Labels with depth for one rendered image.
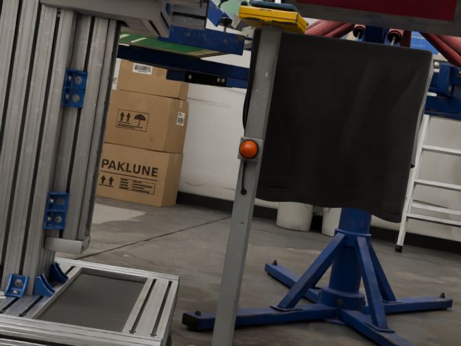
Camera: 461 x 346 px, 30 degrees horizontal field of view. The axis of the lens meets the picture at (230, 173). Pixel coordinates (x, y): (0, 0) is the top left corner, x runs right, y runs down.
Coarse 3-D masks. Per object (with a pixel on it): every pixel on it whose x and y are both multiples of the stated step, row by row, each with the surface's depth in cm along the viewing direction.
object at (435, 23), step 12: (288, 0) 283; (324, 12) 284; (336, 12) 282; (348, 12) 281; (360, 12) 279; (372, 12) 278; (456, 12) 268; (420, 24) 276; (432, 24) 275; (444, 24) 274; (456, 24) 272
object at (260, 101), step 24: (264, 24) 188; (288, 24) 183; (264, 48) 188; (264, 72) 188; (264, 96) 188; (264, 120) 189; (240, 144) 188; (240, 168) 190; (240, 192) 190; (240, 216) 190; (240, 240) 190; (240, 264) 190; (240, 288) 194; (216, 312) 192; (216, 336) 192
